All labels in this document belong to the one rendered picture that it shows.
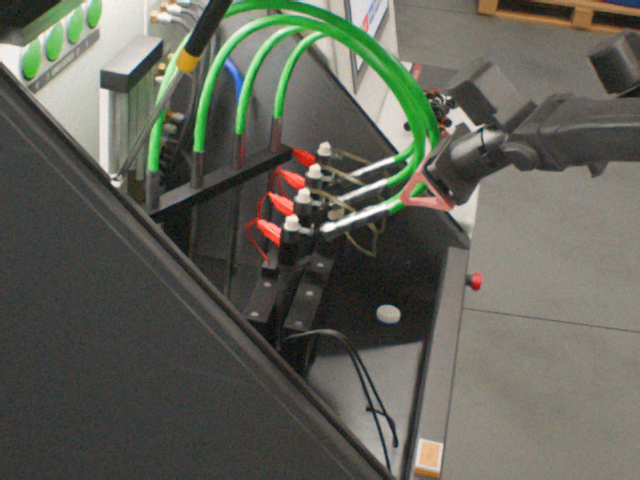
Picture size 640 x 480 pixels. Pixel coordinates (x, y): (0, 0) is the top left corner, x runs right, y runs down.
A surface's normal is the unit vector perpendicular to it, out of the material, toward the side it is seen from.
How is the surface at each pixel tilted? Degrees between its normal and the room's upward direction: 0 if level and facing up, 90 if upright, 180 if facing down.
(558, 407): 0
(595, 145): 120
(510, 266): 0
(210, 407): 90
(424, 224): 90
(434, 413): 0
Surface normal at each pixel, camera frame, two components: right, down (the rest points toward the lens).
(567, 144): -0.62, 0.65
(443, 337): 0.11, -0.85
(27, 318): -0.20, 0.50
